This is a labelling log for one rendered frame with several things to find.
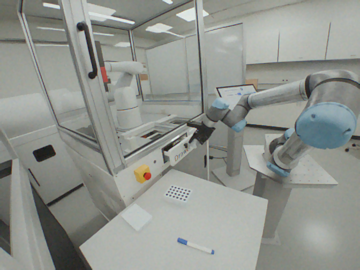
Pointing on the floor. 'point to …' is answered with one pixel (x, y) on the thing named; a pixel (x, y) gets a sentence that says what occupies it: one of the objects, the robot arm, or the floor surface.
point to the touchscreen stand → (234, 165)
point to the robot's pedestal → (275, 202)
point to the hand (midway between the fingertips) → (189, 143)
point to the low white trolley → (184, 230)
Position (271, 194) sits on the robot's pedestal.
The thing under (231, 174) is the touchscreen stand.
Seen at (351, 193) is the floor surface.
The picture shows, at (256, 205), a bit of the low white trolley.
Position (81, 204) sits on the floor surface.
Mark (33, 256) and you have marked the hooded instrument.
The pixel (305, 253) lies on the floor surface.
